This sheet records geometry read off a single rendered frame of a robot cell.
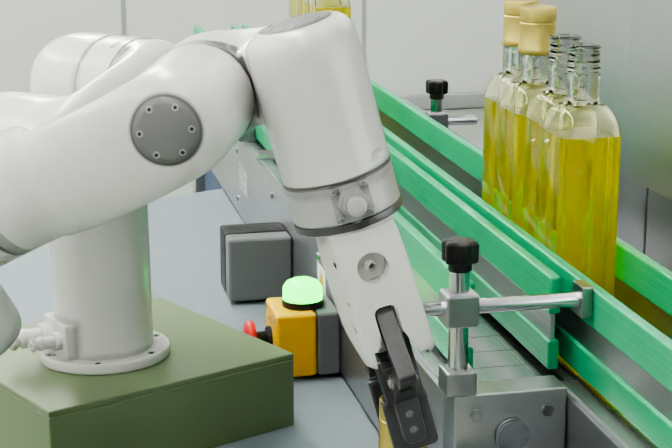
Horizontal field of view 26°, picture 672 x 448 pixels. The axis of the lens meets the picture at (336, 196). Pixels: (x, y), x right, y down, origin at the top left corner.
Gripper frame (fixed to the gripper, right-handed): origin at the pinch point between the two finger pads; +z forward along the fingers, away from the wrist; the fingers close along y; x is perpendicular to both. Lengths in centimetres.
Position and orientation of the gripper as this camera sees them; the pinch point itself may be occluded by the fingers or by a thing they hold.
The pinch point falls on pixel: (402, 410)
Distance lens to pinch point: 104.0
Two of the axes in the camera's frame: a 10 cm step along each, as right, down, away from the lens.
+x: -9.5, 3.0, -1.2
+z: 2.6, 9.3, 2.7
